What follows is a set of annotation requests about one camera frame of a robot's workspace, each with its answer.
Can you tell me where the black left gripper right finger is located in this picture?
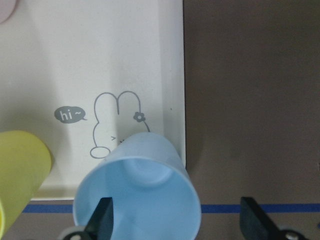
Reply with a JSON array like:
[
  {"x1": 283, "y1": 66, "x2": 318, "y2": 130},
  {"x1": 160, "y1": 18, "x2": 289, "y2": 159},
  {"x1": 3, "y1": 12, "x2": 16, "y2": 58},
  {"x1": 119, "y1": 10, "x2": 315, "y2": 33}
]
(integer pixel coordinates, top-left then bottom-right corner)
[{"x1": 239, "y1": 197, "x2": 284, "y2": 240}]

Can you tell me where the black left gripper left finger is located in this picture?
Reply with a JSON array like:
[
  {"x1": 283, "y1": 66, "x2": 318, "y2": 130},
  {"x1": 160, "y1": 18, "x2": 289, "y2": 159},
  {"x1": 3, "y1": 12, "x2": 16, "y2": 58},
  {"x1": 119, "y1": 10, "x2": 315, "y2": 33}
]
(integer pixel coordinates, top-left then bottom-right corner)
[{"x1": 84, "y1": 197, "x2": 113, "y2": 240}]

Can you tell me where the light blue plastic cup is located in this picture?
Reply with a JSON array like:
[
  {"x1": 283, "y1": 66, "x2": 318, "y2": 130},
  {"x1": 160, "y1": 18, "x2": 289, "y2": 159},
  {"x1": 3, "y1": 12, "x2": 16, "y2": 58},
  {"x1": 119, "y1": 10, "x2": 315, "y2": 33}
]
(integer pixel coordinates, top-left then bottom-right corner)
[{"x1": 73, "y1": 132, "x2": 201, "y2": 240}]

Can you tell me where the yellow plastic cup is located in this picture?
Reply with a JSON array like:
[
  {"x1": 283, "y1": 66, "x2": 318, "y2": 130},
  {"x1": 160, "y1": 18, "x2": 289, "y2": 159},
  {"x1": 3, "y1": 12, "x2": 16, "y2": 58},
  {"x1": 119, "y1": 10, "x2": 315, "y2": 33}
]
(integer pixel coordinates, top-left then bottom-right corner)
[{"x1": 0, "y1": 130, "x2": 52, "y2": 237}]

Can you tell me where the pink plastic cup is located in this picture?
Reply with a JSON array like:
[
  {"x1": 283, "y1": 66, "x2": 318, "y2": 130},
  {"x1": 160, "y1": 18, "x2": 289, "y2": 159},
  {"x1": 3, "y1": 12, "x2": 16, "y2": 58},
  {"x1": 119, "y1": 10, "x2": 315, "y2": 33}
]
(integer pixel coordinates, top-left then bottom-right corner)
[{"x1": 0, "y1": 0, "x2": 18, "y2": 24}]

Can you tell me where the cream tray with bunny drawing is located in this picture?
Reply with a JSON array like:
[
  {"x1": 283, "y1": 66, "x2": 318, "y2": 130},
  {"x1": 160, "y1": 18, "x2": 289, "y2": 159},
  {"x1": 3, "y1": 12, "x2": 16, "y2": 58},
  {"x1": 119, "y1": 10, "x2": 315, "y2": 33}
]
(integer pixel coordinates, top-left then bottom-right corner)
[{"x1": 0, "y1": 0, "x2": 186, "y2": 200}]

